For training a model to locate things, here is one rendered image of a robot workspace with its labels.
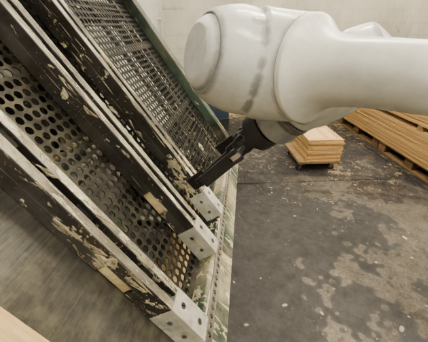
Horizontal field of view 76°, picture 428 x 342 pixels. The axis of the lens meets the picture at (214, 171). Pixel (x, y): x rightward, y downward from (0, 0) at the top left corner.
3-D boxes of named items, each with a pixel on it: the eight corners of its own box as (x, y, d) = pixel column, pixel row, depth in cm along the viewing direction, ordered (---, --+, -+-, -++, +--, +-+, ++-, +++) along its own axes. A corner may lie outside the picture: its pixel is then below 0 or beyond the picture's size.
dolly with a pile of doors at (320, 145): (339, 170, 333) (346, 140, 314) (297, 172, 330) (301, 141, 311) (318, 150, 387) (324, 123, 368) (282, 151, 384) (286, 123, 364)
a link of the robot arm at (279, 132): (317, 115, 49) (291, 130, 54) (285, 76, 48) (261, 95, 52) (304, 142, 43) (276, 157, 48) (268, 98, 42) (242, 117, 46)
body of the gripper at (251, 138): (275, 152, 48) (241, 170, 55) (289, 127, 53) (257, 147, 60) (247, 119, 46) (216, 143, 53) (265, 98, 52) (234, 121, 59)
